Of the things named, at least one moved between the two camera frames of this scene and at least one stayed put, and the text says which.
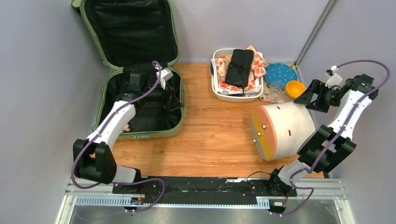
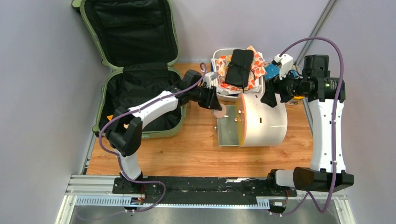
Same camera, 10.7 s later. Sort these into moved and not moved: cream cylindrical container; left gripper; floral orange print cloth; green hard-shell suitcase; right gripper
Moved: cream cylindrical container; right gripper; left gripper
Not moved: floral orange print cloth; green hard-shell suitcase
